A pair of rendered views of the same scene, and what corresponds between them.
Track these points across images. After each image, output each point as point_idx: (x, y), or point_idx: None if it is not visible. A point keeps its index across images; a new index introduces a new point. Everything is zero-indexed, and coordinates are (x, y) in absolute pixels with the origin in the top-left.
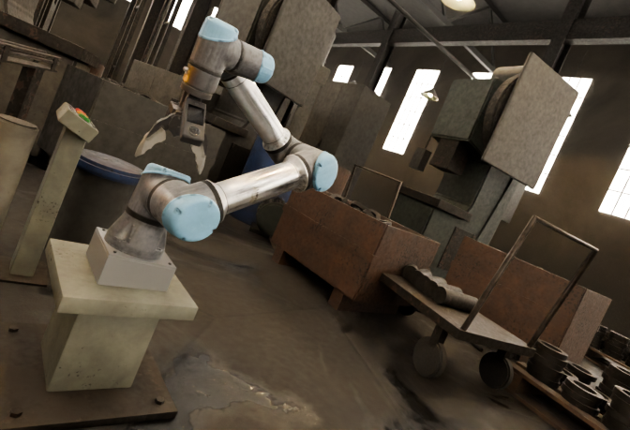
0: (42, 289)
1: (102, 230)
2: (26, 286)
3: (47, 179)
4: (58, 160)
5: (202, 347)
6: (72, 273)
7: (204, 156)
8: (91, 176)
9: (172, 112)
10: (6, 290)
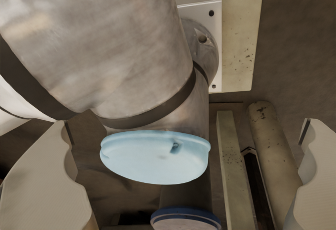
0: (210, 99)
1: (215, 82)
2: (220, 100)
3: (245, 182)
4: (246, 204)
5: None
6: (243, 8)
7: (6, 178)
8: (199, 206)
9: None
10: (233, 91)
